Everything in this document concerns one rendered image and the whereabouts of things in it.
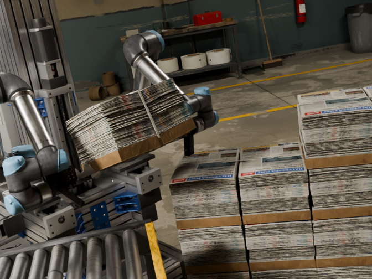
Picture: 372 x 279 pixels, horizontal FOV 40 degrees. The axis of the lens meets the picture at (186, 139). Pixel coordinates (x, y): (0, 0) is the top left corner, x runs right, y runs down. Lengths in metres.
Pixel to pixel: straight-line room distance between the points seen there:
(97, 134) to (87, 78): 6.81
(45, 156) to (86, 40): 6.83
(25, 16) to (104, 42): 6.17
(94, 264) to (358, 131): 1.12
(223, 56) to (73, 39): 2.45
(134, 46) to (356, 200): 1.16
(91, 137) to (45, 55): 0.62
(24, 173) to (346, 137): 1.22
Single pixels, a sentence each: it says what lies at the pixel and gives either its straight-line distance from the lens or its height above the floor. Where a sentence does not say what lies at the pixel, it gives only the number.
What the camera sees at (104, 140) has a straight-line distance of 1.87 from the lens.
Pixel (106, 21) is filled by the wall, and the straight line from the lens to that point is 8.59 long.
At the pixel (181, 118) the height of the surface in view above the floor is 1.12.
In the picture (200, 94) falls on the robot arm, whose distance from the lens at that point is 2.33.
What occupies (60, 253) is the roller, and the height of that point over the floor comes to 0.80.
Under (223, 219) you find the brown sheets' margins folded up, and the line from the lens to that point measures 2.23.
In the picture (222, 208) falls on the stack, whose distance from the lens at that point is 2.21.
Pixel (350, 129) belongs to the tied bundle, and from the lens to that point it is 2.10.
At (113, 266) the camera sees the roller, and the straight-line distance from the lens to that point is 1.72.
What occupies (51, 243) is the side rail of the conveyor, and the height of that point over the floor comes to 0.80.
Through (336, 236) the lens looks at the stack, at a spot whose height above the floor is 0.52.
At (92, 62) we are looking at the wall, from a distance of 8.65.
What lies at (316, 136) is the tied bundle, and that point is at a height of 0.97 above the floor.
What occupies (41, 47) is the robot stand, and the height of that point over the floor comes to 1.44.
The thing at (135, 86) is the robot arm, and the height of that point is 1.17.
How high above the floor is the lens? 1.64
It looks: 17 degrees down
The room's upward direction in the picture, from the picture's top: 9 degrees counter-clockwise
